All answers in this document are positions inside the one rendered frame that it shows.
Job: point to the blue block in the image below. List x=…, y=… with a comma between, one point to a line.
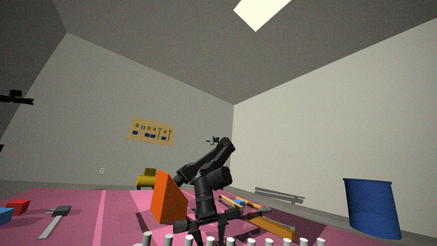
x=5, y=215
x=240, y=202

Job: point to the orange rectangular bar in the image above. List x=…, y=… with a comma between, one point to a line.
x=273, y=227

